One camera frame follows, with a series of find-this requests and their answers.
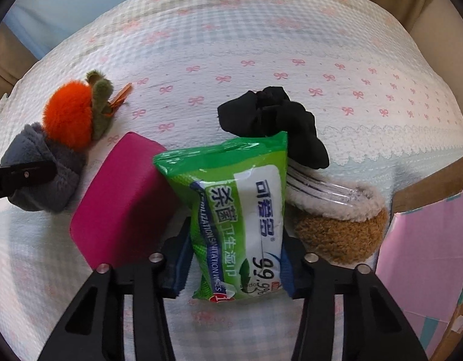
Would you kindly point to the green wet wipes pack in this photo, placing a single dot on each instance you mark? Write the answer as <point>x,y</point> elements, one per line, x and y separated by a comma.
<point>231,210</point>

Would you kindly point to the black cloth scrunchie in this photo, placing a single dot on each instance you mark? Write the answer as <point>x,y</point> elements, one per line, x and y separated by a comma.
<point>269,116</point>

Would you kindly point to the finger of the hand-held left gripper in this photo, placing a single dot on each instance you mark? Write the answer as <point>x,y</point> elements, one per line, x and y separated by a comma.
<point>24,178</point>

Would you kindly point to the cardboard box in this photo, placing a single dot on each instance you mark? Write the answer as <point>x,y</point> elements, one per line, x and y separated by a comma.
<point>434,180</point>

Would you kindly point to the white bedspread with pink bows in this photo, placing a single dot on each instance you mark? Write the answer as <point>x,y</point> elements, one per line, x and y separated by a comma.
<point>254,45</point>

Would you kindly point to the magenta sponge block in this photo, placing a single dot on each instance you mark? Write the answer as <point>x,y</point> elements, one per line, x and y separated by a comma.
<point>118,199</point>

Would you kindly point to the pink paper sheet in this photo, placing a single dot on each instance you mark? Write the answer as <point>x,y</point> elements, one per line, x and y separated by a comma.
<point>423,263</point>

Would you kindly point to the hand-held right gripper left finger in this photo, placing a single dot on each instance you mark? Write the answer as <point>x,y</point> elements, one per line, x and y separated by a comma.
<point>180,259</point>

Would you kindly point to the grey plush toy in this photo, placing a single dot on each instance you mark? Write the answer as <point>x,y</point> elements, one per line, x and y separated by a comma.
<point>39,146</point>

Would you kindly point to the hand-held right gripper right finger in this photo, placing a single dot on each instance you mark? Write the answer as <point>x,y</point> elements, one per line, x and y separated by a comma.
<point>290,270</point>

